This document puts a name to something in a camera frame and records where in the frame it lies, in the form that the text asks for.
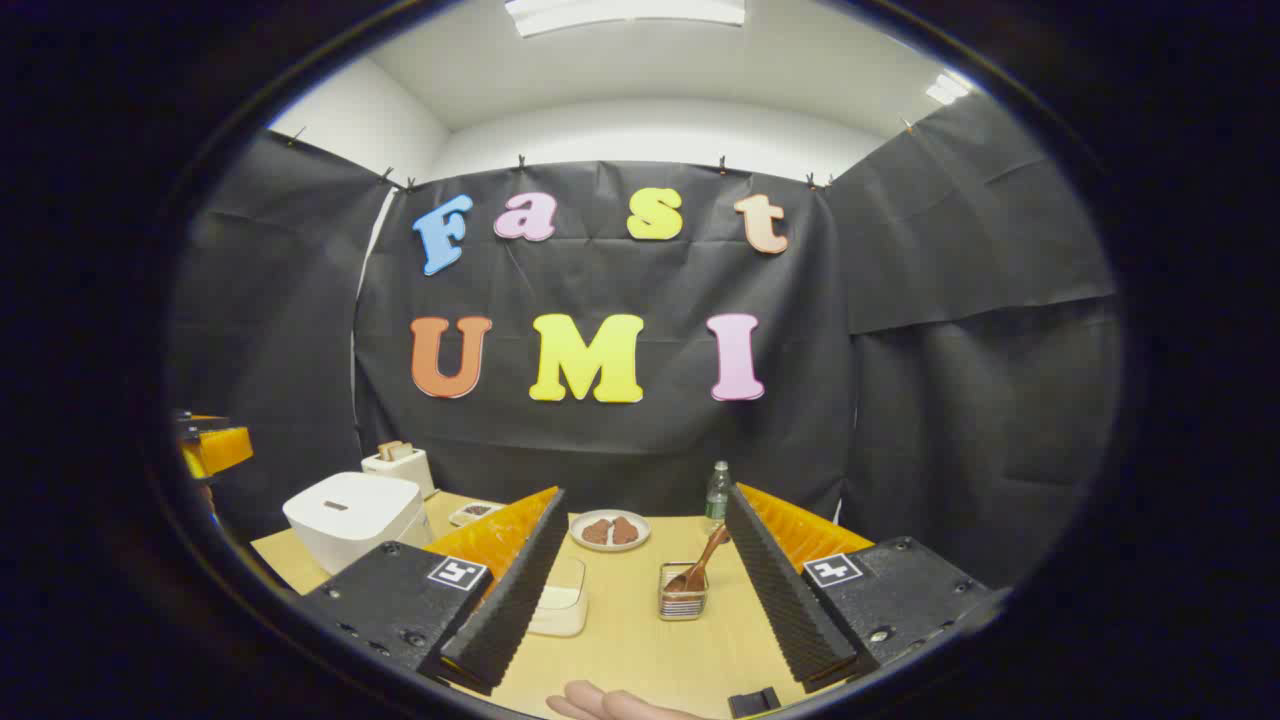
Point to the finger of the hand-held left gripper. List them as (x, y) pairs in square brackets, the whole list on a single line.
[(220, 448)]

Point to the long ceiling light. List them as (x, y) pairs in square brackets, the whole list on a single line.
[(620, 12)]

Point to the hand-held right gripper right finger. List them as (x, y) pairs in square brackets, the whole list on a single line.
[(775, 590)]

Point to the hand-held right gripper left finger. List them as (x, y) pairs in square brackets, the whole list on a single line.
[(515, 600)]

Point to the brown wooden spoon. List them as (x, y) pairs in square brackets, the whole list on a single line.
[(700, 565)]

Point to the small white divided dish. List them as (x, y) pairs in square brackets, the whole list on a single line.
[(475, 514)]

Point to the green label water bottle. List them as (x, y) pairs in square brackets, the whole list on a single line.
[(717, 500)]

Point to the small ceiling light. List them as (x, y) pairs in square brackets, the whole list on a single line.
[(947, 88)]

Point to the white rice cooker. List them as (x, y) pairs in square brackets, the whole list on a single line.
[(345, 515)]

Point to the black backdrop cloth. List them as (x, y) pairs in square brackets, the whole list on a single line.
[(900, 350)]

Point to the white toaster with bread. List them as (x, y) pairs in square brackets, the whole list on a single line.
[(400, 470)]

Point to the brown meat piece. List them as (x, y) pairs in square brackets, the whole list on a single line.
[(596, 532), (626, 530)]

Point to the white round plate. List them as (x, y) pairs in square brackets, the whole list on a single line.
[(610, 547)]

